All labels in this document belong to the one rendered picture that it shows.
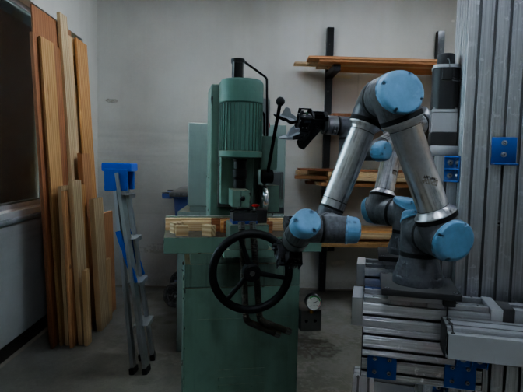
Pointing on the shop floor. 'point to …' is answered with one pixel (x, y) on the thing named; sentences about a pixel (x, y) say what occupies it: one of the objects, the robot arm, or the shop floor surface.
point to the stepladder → (125, 246)
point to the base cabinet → (237, 343)
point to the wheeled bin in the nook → (175, 215)
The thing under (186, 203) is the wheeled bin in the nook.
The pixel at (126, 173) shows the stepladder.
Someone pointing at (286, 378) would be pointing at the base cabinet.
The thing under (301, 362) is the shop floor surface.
